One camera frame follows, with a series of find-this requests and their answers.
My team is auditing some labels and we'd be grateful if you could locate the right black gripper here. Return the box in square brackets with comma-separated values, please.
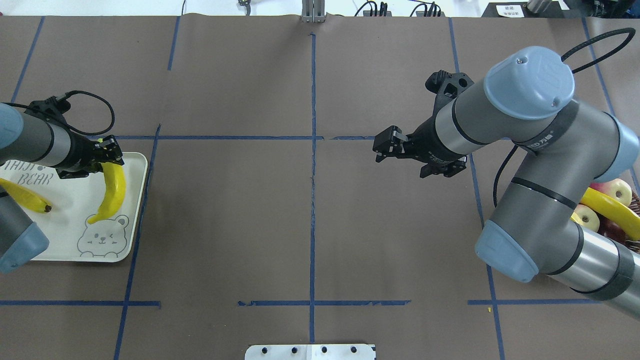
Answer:
[373, 70, 474, 179]

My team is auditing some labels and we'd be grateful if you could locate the yellow banana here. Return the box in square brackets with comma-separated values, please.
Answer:
[87, 162, 127, 224]
[0, 178, 53, 214]
[580, 187, 640, 240]

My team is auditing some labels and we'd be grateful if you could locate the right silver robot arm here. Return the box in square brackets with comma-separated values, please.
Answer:
[372, 46, 639, 319]

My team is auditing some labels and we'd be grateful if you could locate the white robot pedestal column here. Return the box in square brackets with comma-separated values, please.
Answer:
[244, 343, 378, 360]

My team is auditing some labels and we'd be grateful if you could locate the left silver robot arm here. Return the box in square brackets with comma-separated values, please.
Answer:
[1, 89, 126, 274]

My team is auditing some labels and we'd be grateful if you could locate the aluminium frame post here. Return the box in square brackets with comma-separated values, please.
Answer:
[301, 0, 327, 24]

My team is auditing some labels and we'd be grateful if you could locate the white bear plate tray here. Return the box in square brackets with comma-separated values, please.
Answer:
[0, 152, 148, 263]

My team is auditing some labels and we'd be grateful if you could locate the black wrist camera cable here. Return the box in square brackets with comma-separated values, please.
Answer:
[561, 28, 637, 75]

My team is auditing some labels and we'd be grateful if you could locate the red yellow apple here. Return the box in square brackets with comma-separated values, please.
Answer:
[589, 178, 633, 207]

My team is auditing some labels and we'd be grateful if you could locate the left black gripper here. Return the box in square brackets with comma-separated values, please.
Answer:
[25, 98, 125, 180]

